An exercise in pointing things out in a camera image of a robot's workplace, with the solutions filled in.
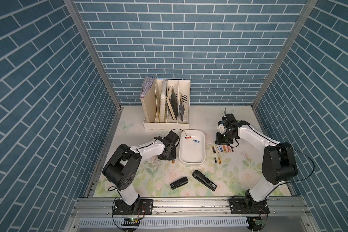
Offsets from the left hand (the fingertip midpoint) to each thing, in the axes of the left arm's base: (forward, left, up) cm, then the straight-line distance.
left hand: (174, 158), depth 91 cm
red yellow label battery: (+7, -37, 0) cm, 37 cm away
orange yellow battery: (-1, -29, 0) cm, 29 cm away
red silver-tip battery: (+15, -10, +1) cm, 18 cm away
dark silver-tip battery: (-2, -26, -1) cm, 27 cm away
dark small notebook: (+37, -5, +7) cm, 38 cm away
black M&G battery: (+7, -39, 0) cm, 39 cm away
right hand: (+8, -28, +7) cm, 30 cm away
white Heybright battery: (+7, -29, 0) cm, 30 cm away
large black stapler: (-15, -17, +3) cm, 23 cm away
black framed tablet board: (+33, +2, +17) cm, 37 cm away
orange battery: (+7, -34, 0) cm, 35 cm away
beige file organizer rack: (+30, +6, +18) cm, 35 cm away
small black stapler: (-15, -3, -1) cm, 15 cm away
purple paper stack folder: (+39, +18, +29) cm, 52 cm away
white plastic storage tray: (+8, -12, 0) cm, 15 cm away
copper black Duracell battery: (-3, +1, 0) cm, 3 cm away
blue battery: (+7, -31, 0) cm, 32 cm away
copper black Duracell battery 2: (+6, -26, +1) cm, 27 cm away
